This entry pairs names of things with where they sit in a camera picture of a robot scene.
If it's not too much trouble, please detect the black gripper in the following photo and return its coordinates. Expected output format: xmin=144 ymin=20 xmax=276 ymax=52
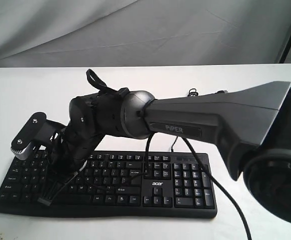
xmin=49 ymin=124 xmax=105 ymax=180

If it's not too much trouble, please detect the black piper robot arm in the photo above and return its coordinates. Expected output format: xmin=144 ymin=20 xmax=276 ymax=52
xmin=50 ymin=81 xmax=291 ymax=223

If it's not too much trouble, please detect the black acer keyboard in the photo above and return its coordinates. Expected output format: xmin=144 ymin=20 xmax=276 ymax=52
xmin=0 ymin=150 xmax=217 ymax=219

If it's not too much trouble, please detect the grey backdrop cloth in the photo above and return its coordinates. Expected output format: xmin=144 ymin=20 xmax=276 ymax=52
xmin=0 ymin=0 xmax=291 ymax=68

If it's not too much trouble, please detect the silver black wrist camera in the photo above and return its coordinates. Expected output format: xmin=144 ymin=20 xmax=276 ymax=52
xmin=10 ymin=112 xmax=58 ymax=161

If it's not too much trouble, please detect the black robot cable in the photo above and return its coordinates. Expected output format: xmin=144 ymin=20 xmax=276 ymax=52
xmin=142 ymin=132 xmax=255 ymax=240

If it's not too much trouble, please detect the black keyboard usb cable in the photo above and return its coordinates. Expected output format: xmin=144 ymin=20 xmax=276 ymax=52
xmin=170 ymin=87 xmax=229 ymax=153

